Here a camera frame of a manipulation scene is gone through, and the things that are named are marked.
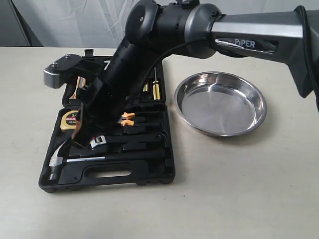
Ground white backdrop curtain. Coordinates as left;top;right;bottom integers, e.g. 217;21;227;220
12;0;319;48

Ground yellow measuring tape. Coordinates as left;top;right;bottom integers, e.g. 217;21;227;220
60;110;78;131

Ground yellow black screwdriver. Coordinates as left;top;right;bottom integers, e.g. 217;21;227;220
153;67;160;100
143;78;152;93

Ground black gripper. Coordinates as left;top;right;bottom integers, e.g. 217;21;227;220
63;56;130;147

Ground silver adjustable wrench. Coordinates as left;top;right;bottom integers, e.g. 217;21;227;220
90;134;164;150

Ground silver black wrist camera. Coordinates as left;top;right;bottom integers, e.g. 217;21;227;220
43;54;82;89

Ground orange utility knife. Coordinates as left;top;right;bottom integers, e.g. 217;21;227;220
69;76;87;102

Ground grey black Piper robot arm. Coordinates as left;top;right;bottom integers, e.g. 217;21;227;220
71;0;319;147

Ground black plastic tool case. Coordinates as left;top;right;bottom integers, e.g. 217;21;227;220
38;49;175;193

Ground orange handled combination pliers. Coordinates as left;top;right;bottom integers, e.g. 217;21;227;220
119;112;162;128

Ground claw hammer black handle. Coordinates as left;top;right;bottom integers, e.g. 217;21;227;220
48;139;165;181

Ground round stainless steel pan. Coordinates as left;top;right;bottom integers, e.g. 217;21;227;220
173;71;268;137

